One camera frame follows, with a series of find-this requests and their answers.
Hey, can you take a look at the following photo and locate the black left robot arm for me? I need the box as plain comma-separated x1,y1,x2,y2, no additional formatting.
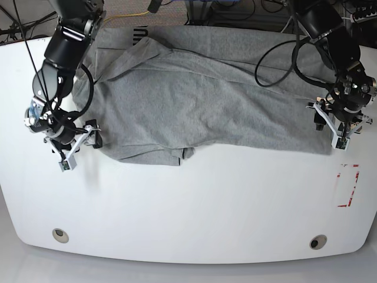
276,1,376,136

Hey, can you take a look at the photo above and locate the white power strip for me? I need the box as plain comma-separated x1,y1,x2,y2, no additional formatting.
352,2,376,23

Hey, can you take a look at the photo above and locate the yellow cable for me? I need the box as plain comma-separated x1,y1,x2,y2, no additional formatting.
102,10,151,24

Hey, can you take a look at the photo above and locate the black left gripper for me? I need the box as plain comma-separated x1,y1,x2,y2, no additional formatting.
313,75,376,131

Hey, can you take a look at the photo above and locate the grey T-shirt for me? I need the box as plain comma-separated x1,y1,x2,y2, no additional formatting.
83,26,331,166

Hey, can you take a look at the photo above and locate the left table cable grommet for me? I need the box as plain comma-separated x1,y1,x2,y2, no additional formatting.
52,229,69,243

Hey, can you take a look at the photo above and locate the right table cable grommet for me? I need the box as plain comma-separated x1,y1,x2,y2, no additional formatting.
309,235,328,250

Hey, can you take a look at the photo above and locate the table cable grommet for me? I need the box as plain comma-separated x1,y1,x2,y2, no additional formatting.
309,235,328,250
52,229,69,243

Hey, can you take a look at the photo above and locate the red tape rectangle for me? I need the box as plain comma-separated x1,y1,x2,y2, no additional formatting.
334,164,360,208

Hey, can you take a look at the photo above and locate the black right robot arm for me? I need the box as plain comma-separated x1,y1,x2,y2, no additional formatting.
25,1,105,154

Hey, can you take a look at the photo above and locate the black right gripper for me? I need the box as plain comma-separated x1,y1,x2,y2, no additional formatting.
44,119,102,153

